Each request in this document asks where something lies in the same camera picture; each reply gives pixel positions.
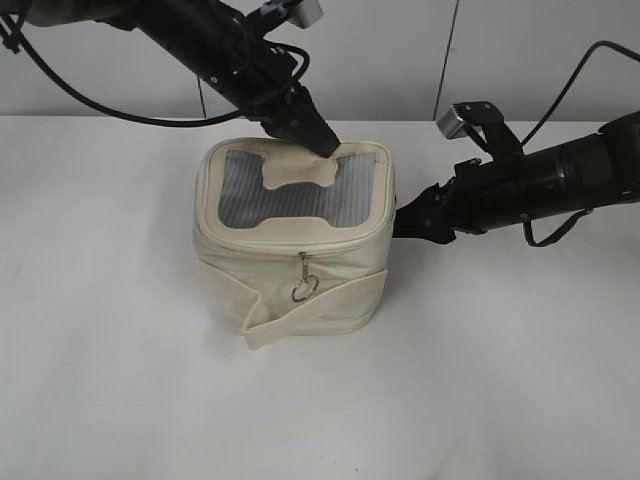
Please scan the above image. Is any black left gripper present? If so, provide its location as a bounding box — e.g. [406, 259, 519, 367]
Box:
[209, 34, 340, 158]

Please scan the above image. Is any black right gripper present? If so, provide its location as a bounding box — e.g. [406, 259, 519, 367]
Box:
[395, 158, 500, 244]

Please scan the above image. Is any cream canvas zipper bag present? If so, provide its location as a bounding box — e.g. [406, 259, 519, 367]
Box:
[193, 138, 396, 350]

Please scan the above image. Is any silver zipper pull ring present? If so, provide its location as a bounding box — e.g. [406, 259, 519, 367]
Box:
[288, 251, 319, 303]

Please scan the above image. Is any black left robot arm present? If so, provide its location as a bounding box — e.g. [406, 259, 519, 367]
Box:
[1, 0, 340, 157]

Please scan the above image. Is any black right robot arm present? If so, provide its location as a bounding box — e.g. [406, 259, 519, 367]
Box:
[393, 113, 639, 248]

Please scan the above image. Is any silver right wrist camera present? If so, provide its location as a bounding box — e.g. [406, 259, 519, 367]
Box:
[435, 101, 507, 140]

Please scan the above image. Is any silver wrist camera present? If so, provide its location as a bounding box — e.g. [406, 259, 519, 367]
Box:
[258, 0, 324, 29]
[435, 101, 507, 140]

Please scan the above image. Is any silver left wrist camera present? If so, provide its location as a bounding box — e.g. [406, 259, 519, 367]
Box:
[258, 0, 324, 29]

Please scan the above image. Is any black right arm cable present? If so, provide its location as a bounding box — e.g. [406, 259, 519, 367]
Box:
[522, 39, 640, 247]

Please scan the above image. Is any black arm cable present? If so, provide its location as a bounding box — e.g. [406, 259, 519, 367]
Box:
[522, 39, 640, 247]
[0, 14, 312, 127]

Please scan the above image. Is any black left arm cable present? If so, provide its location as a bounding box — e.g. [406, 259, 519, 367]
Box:
[0, 14, 312, 127]

